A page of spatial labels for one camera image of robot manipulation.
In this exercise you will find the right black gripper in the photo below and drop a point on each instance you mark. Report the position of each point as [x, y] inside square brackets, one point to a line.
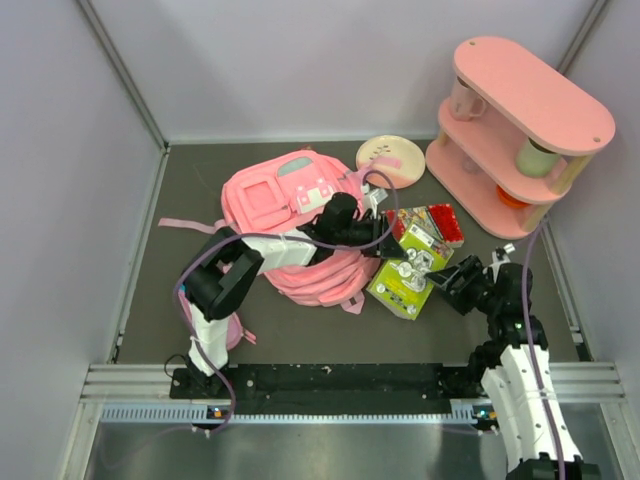
[471, 269]

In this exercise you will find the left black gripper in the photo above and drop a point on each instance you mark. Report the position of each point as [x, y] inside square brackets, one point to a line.
[391, 250]

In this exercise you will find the green comic book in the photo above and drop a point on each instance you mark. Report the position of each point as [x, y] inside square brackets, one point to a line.
[401, 285]

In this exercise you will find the pink student backpack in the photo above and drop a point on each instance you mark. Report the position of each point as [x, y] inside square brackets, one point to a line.
[277, 195]

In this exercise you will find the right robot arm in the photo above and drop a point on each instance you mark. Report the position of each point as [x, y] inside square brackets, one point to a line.
[513, 367]

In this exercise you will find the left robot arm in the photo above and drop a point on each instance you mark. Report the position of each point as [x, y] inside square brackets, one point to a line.
[219, 277]

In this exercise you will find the colourful patterned book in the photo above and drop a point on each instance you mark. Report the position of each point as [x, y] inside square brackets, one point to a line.
[404, 217]

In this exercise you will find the red sponge block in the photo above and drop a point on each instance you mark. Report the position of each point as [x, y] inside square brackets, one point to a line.
[446, 223]

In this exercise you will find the orange bowl on shelf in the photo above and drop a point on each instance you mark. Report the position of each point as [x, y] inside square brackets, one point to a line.
[509, 200]

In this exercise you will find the pale green cup on shelf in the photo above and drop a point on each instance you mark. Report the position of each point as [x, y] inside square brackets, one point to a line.
[535, 161]

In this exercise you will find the pink mug on shelf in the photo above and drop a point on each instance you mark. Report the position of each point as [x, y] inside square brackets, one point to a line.
[465, 104]

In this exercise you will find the pink three-tier shelf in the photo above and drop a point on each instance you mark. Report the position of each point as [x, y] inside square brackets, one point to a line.
[526, 99]

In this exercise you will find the purple cartoon pencil case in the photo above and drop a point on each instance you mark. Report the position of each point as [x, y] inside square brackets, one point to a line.
[236, 332]

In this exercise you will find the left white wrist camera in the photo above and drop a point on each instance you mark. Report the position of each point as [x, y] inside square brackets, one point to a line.
[373, 197]

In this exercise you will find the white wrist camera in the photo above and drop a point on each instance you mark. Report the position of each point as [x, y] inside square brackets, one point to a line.
[373, 197]
[502, 254]

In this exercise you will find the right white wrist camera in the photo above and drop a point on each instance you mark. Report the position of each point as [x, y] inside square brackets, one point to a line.
[502, 254]

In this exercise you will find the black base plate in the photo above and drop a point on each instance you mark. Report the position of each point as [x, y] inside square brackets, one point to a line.
[332, 389]

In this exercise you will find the grey slotted cable duct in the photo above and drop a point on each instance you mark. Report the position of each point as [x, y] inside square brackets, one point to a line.
[154, 413]

